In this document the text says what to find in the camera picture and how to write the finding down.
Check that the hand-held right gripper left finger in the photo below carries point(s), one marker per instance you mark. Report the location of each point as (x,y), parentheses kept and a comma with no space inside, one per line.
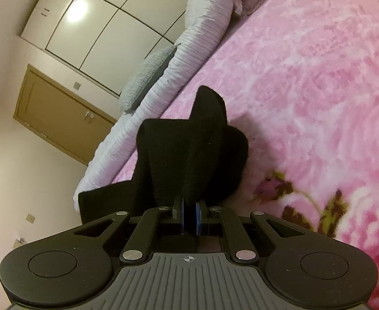
(187,218)

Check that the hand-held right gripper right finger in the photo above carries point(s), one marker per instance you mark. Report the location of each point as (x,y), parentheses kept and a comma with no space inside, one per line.
(198,218)

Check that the black garment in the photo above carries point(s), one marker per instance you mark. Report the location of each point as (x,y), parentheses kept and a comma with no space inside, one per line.
(183,155)

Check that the pale lilac ribbed quilt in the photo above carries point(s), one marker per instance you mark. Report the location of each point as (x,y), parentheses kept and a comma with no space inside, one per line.
(165,87)

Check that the grey textured pillow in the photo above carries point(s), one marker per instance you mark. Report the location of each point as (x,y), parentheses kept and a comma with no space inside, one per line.
(146,77)

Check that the wooden door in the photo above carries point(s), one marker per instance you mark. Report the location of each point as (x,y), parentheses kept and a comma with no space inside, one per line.
(57,116)

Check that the pink floral blanket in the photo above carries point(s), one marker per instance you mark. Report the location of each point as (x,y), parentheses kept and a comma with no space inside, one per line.
(305,87)

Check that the white wardrobe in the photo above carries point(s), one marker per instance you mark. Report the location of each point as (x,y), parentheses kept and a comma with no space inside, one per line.
(89,29)

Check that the wall socket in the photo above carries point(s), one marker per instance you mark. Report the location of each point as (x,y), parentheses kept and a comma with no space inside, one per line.
(30,218)

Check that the wall switch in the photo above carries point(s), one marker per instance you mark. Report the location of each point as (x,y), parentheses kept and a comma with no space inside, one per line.
(76,85)

